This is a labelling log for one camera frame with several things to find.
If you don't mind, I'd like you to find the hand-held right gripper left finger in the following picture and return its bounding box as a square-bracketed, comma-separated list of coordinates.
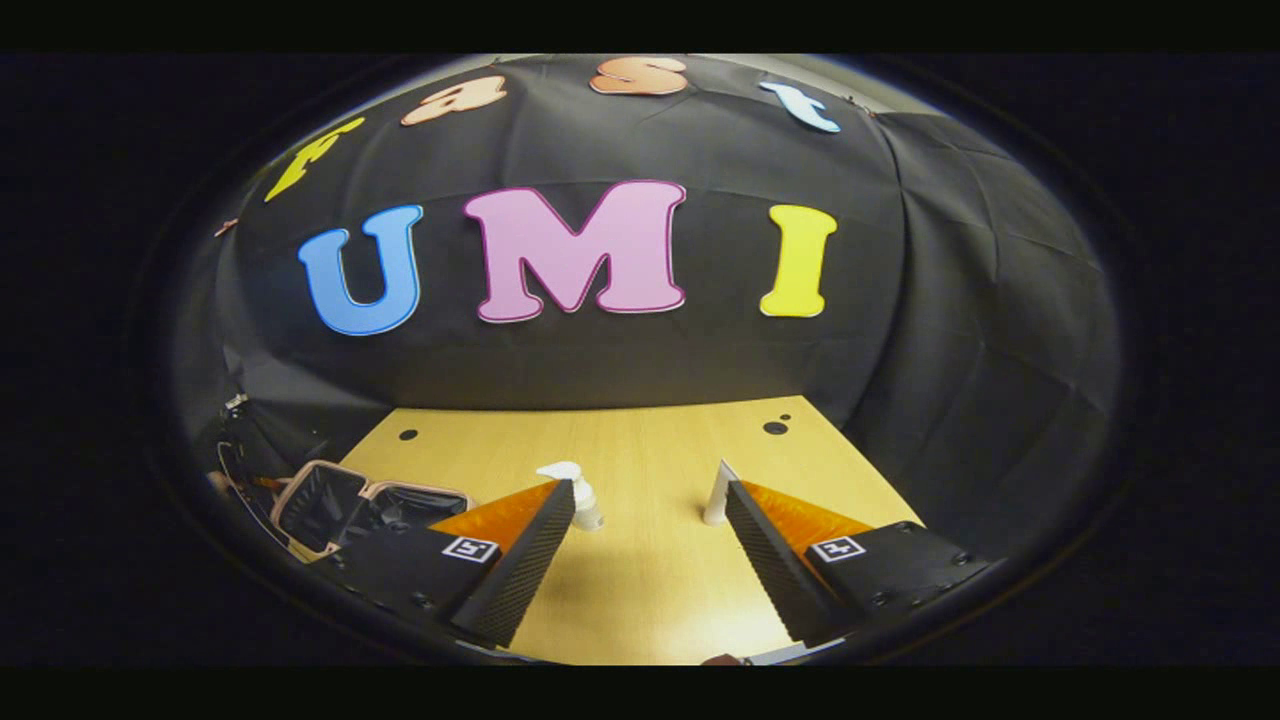
[320, 478, 578, 648]

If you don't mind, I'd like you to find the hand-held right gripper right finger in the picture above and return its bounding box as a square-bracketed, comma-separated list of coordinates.
[725, 480, 993, 648]

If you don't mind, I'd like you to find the white pump bottle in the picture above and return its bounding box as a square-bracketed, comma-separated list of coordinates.
[536, 461, 605, 532]

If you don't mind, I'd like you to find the white cosmetic tube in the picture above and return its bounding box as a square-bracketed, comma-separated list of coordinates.
[702, 460, 739, 527]

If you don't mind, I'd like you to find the pink suitcase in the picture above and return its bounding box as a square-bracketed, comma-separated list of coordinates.
[270, 460, 476, 563]

